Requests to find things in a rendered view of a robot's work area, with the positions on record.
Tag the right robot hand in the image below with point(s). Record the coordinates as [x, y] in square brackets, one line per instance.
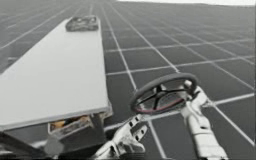
[197, 97]

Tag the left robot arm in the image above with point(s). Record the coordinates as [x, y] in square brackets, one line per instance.
[106, 151]

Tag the grey table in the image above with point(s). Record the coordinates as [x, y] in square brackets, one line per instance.
[56, 73]

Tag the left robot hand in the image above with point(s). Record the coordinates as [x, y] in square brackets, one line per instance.
[130, 131]

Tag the grey mesh tray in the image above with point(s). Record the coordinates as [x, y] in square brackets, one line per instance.
[82, 24]

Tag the grey cart with brown box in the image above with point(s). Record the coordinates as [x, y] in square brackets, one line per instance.
[71, 125]

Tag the dark steering wheel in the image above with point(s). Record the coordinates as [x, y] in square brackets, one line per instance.
[156, 81]

